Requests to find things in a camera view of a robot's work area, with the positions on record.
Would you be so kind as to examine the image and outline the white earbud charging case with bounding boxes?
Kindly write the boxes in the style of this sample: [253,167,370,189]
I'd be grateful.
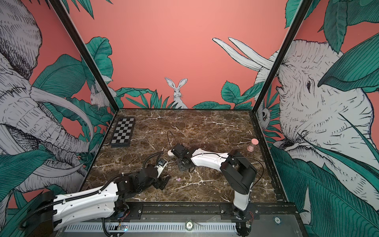
[167,150,174,157]

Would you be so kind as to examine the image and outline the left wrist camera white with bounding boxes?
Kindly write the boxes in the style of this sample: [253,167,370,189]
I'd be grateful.
[156,159,167,178]

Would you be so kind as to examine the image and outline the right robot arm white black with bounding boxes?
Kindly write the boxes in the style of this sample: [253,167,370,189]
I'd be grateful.
[168,143,258,220]

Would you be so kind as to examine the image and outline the white perforated cable duct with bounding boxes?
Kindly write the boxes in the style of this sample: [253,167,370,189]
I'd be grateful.
[65,222,236,234]

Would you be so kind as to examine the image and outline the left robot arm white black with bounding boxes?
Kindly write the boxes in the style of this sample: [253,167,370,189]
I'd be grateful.
[18,152,167,236]

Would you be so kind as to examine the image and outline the black white checkerboard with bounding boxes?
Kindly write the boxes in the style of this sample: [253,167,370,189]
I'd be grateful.
[110,117,136,148]

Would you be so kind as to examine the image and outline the black right frame post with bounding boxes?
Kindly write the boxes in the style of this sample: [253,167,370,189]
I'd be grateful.
[252,0,314,113]

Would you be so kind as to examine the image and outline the black left frame post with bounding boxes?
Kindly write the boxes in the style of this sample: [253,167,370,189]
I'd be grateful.
[48,0,119,113]

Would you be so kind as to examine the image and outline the black frame post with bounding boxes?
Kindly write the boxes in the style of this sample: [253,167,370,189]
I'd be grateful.
[48,0,119,113]
[252,0,314,113]

